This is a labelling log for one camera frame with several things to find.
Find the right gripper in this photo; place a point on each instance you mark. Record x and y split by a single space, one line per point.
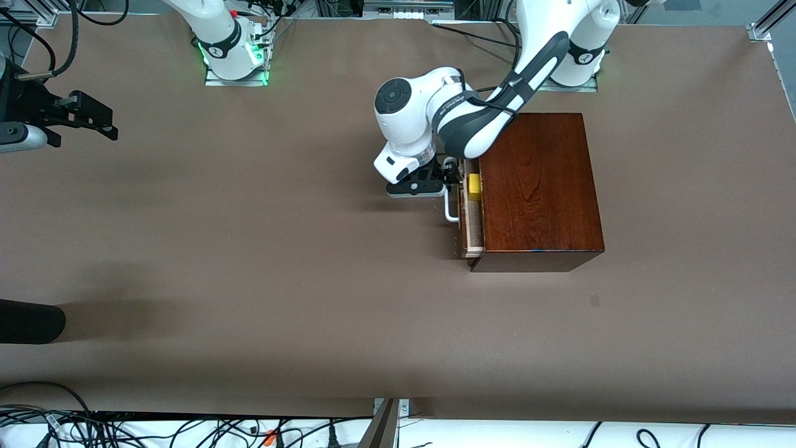
25 102

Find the black cylinder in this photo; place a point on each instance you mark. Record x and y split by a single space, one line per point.
28 320

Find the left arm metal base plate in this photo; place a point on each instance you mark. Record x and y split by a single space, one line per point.
572 89

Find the dark brown wooden cabinet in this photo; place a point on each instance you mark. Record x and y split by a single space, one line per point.
547 199

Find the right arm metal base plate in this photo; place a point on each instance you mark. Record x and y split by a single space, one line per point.
236 82

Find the yellow block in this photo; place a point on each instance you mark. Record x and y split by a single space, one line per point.
474 186

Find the small orange connector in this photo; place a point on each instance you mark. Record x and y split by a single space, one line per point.
270 438

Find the silver box with white connectors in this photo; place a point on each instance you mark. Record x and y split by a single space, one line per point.
407 14

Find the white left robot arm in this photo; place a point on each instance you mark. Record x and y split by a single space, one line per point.
404 118

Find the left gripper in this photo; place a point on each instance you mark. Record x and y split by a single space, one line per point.
449 169

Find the aluminium frame profile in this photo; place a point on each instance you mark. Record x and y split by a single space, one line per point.
43 18
762 30

